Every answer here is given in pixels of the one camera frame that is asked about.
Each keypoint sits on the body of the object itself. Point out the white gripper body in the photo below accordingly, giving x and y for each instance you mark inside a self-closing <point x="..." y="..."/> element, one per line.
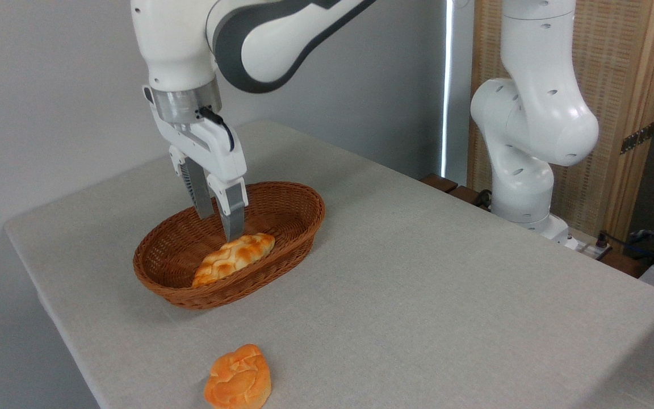
<point x="213" y="153"/>

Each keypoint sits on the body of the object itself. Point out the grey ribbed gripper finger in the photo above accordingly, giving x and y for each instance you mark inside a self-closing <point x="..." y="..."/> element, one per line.
<point x="235" y="216"/>
<point x="199" y="196"/>

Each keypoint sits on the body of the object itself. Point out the long braided golden bread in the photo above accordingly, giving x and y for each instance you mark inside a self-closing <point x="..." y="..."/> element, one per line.
<point x="230" y="258"/>

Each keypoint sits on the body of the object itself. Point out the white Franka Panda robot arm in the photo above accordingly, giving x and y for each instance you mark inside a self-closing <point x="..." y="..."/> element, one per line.
<point x="174" y="40"/>

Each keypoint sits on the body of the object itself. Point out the brown woven wicker basket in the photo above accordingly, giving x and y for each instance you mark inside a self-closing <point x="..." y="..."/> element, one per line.
<point x="247" y="289"/>

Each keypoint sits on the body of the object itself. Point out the round orange bread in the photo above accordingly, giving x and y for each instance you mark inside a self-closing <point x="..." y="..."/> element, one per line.
<point x="239" y="380"/>

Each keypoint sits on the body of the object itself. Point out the dark brown wooden base board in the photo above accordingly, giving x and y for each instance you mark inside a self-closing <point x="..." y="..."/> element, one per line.
<point x="438" y="182"/>

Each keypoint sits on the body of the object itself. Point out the grey tablecloth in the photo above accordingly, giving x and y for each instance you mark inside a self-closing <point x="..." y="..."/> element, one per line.
<point x="474" y="341"/>

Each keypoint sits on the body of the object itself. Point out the dark metal screen hinge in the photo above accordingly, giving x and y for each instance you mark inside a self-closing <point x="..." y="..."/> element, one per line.
<point x="638" y="138"/>

